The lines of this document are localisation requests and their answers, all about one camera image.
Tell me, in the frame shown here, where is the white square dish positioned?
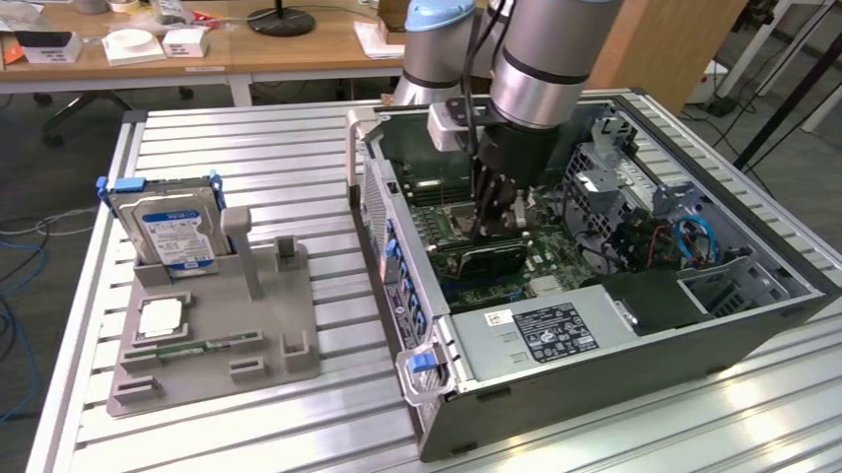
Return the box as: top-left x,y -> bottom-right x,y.
102,28 -> 168,67

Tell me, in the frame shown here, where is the blue disk wire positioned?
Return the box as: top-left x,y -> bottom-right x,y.
675,214 -> 724,265

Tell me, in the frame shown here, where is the CPU socket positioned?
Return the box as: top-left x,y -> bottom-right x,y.
443,200 -> 479,237

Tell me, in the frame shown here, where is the metal drive cage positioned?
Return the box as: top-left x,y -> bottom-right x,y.
562,115 -> 661,237

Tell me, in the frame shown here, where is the hard disk with blue carrier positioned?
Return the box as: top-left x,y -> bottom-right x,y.
94,169 -> 230,283

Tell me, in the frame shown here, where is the black Nvidia graphics card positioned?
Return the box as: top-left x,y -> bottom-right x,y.
433,243 -> 530,282

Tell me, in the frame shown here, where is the black slanted pole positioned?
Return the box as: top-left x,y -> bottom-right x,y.
733,29 -> 842,169

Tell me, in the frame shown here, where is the clear plastic bag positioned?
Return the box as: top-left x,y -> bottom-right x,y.
148,0 -> 199,26

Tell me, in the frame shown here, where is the silver CPU chip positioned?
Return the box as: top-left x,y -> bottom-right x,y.
136,300 -> 186,339

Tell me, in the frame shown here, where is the orange box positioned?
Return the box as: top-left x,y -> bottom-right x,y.
0,34 -> 26,70

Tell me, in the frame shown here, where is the black floor pedal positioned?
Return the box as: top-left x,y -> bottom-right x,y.
704,96 -> 744,118

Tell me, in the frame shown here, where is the brown cardboard box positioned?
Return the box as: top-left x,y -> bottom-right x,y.
378,0 -> 414,34

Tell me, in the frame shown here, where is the metal disk bay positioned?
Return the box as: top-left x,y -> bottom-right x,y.
677,253 -> 796,320

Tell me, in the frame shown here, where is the white paper booklet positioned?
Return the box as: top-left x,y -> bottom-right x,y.
353,20 -> 409,60

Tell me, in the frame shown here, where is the white box with black lid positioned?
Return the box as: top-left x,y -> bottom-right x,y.
12,30 -> 84,64

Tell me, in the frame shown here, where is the black office chair base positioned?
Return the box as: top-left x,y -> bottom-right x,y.
36,88 -> 196,148

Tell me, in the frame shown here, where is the blue floor cable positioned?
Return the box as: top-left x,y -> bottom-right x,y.
0,236 -> 51,424

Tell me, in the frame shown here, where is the green motherboard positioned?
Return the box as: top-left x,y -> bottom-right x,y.
394,165 -> 598,314

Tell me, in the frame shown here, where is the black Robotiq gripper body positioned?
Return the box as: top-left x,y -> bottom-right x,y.
474,122 -> 562,191

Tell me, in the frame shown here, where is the white labelled box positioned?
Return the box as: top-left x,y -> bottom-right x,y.
160,27 -> 214,59

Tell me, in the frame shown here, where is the open grey PC case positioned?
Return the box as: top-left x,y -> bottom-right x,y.
345,88 -> 828,462

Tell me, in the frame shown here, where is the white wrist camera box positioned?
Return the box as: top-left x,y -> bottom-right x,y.
425,101 -> 486,153

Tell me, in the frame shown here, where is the grey plastic parts rack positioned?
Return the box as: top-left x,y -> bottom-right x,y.
104,205 -> 325,419

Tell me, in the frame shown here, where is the black lamp base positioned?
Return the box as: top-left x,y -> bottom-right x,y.
246,0 -> 319,38

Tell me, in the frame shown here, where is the wooden desk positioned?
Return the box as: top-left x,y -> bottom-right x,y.
0,0 -> 593,96

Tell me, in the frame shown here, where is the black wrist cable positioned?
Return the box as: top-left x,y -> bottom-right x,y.
458,0 -> 514,155

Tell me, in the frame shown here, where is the blue case release latch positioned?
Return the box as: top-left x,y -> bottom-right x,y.
407,352 -> 439,378

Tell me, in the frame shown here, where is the wooden cabinet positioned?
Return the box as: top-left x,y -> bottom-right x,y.
582,0 -> 752,107

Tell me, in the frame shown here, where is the grey power supply unit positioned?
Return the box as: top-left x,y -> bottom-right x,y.
450,285 -> 643,383

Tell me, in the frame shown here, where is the green RAM stick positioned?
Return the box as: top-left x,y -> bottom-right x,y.
124,334 -> 262,361

